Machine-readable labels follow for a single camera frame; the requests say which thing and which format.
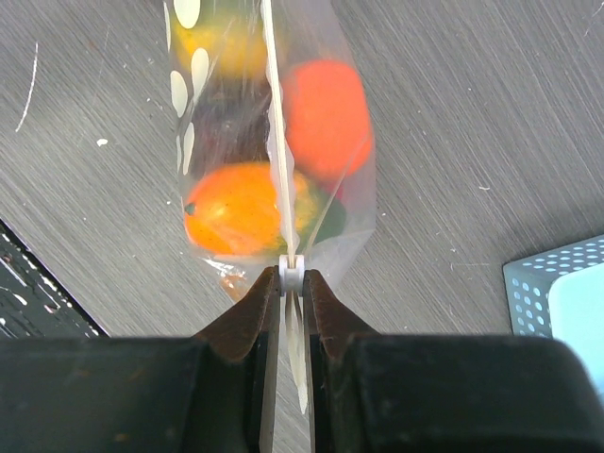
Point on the clear polka dot zip bag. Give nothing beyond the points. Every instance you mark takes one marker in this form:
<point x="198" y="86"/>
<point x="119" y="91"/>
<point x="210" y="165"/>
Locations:
<point x="275" y="146"/>

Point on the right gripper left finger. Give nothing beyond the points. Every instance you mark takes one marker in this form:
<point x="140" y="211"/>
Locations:
<point x="212" y="392"/>

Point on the dark red apple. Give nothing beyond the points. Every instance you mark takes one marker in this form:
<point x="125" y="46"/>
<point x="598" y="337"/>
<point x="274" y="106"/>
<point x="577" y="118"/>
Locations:
<point x="231" y="125"/>

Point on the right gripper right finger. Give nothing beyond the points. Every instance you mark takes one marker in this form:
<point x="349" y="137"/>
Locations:
<point x="376" y="392"/>

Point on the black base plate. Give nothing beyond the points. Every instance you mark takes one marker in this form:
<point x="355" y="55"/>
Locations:
<point x="33" y="302"/>

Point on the orange fruit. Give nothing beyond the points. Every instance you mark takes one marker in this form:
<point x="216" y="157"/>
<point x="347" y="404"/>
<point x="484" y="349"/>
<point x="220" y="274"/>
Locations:
<point x="328" y="123"/>

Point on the light blue plastic basket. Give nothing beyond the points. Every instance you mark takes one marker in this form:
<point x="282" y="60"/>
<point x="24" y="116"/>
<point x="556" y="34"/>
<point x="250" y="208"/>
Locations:
<point x="559" y="294"/>

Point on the orange green mango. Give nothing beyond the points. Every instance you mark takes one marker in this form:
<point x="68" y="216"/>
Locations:
<point x="233" y="212"/>

